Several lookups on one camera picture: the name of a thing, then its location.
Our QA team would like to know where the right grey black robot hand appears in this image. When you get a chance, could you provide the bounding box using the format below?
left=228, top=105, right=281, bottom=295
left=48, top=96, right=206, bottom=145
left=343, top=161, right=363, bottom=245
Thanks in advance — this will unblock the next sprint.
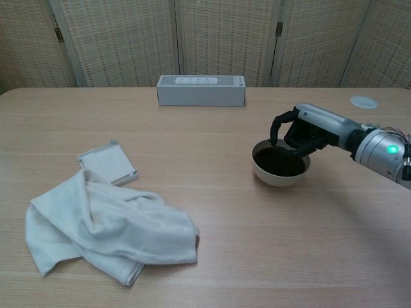
left=269, top=102, right=370, bottom=160

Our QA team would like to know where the small flat white box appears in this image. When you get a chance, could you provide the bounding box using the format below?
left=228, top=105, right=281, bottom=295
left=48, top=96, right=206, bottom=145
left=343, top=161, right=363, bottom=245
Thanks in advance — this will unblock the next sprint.
left=76, top=139, right=140, bottom=187

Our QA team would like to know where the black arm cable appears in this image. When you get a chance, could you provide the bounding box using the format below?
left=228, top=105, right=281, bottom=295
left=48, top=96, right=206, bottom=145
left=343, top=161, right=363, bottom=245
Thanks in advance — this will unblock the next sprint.
left=399, top=128, right=411, bottom=181

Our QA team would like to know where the dark liquid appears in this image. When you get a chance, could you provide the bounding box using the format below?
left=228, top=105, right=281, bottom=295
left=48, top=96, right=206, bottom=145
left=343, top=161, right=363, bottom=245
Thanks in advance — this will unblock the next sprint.
left=253, top=146, right=307, bottom=178

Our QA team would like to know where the white crumpled towel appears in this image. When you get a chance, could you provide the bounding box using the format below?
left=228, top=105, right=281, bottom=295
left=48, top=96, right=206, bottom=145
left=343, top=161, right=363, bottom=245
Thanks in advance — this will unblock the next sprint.
left=24, top=169, right=200, bottom=287

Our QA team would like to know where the round white cable grommet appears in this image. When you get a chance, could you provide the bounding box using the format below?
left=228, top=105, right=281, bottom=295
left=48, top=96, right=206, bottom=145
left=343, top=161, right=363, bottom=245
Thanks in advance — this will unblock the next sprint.
left=349, top=95, right=379, bottom=110

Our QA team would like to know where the woven folding screen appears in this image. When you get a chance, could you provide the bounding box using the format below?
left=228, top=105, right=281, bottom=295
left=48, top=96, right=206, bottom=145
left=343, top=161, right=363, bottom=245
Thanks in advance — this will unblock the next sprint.
left=0, top=0, right=411, bottom=89

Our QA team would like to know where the beige ceramic bowl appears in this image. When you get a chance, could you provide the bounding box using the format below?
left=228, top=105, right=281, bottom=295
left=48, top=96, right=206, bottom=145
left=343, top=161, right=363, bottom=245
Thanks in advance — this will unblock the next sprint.
left=251, top=139, right=311, bottom=188

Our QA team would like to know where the long grey cardboard box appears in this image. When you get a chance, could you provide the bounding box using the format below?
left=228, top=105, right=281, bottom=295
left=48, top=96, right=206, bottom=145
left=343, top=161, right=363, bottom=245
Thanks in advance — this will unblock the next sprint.
left=156, top=74, right=247, bottom=107

